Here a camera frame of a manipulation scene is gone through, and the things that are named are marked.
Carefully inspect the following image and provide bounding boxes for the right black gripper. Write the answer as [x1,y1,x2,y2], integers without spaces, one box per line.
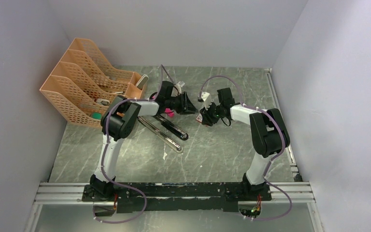
[200,100,224,127]

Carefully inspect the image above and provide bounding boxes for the grey white device in organizer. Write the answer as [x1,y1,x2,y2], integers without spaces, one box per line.
[135,74,149,90]

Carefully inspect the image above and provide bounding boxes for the red white staple box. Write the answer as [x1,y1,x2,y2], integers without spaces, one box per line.
[196,114,202,123]

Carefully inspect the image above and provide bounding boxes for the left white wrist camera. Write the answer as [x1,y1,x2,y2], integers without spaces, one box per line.
[174,81,185,94]

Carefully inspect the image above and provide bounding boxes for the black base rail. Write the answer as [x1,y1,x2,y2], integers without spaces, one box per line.
[81,182,272,213]

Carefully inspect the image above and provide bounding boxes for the pink plastic staple remover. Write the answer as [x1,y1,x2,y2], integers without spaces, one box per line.
[164,108,175,117]

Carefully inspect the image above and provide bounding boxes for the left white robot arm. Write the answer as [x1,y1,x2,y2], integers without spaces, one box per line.
[89,81,197,201]

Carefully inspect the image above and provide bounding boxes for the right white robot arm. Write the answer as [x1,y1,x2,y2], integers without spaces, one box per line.
[198,88,290,200]

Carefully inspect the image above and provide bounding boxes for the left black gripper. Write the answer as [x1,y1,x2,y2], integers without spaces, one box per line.
[166,92,199,116]

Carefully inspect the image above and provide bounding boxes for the green round object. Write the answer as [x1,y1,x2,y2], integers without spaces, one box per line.
[90,112,102,120]

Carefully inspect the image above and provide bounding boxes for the silver tape dispenser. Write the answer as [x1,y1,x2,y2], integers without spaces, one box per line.
[95,98,111,106]

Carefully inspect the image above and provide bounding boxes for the black stapler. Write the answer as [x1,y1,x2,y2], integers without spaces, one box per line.
[137,115,189,153]

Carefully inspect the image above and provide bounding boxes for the orange mesh file organizer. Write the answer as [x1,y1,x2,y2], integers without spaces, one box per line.
[40,38,147,128]

